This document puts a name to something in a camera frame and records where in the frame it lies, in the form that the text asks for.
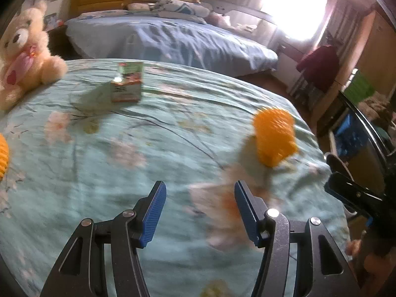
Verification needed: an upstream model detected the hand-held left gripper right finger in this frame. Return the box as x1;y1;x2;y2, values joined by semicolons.
234;180;361;297

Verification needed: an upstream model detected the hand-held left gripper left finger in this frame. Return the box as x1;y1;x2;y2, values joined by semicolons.
40;180;168;297

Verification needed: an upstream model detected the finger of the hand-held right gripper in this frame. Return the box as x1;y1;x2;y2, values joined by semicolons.
323;172;386;211

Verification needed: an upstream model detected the round trash bin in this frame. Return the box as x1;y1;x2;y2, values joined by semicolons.
325;153;351;183

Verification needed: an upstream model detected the white orange wrapper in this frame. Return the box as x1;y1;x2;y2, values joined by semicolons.
189;158;279;251

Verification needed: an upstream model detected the person's right hand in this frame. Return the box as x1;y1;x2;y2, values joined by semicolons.
345;238;387;274

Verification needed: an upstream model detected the black glass-front cabinet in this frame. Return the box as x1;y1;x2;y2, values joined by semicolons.
316;90;396;208

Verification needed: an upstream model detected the teal floral blanket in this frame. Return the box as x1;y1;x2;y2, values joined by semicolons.
0;58;351;297

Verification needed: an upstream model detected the orange spiky roller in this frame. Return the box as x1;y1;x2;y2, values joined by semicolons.
0;134;10;180
253;107;299;168

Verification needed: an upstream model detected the brown fluffy blanket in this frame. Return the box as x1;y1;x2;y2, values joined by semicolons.
359;94;390;124

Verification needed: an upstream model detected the stack of green boxes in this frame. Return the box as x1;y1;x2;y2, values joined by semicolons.
343;70;376;106

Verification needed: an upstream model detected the hanging coat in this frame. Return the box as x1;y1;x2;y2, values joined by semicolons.
296;45;341;92

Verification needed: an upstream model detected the green drink carton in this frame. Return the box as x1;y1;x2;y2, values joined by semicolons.
111;62;144;103

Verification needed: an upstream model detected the wooden wardrobe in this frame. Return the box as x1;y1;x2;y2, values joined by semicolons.
309;9;390;130

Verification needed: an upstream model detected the bed with blue sheet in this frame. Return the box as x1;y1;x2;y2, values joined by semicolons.
66;9;279;78

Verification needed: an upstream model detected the bright window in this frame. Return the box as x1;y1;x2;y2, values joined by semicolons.
260;0;328;44

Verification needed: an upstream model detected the pink plush toy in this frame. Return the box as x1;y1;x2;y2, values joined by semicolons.
210;11;232;28

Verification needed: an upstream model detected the dark wooden nightstand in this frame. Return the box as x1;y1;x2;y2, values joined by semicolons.
43;12;69;60

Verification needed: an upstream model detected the cream teddy bear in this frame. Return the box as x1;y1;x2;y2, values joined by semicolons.
0;1;68;110

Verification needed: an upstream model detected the blue printed pillow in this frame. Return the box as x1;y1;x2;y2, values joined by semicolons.
151;0;211;22

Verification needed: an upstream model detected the small white pillow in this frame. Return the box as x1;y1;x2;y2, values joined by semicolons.
127;2;155;11

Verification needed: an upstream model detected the grey bed guard rail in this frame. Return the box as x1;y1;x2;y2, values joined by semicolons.
201;0;277;50

